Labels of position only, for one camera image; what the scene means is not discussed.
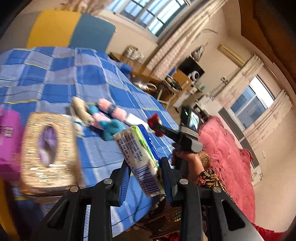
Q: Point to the woven tissue box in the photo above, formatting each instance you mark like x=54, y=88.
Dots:
x=49, y=155

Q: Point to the window with curtains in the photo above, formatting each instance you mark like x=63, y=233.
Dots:
x=176, y=24

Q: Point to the grey yellow blue headboard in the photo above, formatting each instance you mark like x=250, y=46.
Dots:
x=55, y=28

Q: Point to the blue plaid bed cover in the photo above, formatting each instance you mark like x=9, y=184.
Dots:
x=45, y=79

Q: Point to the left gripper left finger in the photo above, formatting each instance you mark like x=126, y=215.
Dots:
x=120, y=181

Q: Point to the teal plush dolphin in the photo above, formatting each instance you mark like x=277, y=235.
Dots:
x=109, y=127

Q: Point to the pink towel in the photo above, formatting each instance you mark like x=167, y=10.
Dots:
x=112, y=110

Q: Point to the blue tissue pack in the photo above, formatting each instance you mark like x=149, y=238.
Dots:
x=142, y=158

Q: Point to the person right hand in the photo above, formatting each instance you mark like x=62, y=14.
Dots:
x=195, y=167

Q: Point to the white folded cloth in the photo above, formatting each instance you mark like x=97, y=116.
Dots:
x=132, y=120

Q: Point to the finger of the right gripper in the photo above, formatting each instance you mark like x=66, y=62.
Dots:
x=170, y=133

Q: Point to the purple gift bag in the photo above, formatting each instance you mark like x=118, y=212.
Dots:
x=11, y=137

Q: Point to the beige knitted cloth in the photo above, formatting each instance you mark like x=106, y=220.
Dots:
x=80, y=109

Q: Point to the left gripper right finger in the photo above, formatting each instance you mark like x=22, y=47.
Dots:
x=171, y=180

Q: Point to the pink fluffy blanket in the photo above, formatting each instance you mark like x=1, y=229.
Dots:
x=230, y=164

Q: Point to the wooden desk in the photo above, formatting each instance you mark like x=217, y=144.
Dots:
x=166, y=94

